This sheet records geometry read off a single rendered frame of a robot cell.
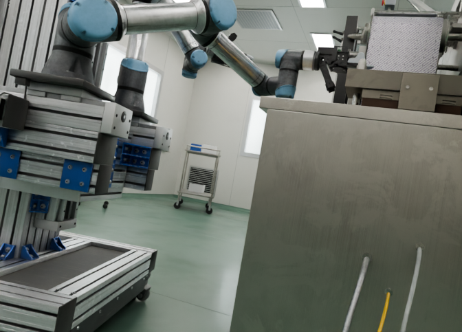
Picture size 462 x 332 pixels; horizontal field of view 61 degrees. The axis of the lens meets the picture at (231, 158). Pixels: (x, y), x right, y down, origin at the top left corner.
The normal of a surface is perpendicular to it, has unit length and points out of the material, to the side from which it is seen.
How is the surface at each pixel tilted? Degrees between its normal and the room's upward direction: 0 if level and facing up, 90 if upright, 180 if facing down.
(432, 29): 90
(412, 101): 90
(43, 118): 90
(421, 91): 90
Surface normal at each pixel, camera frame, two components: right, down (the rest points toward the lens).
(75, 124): -0.11, -0.06
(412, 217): -0.33, -0.10
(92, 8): 0.45, 0.10
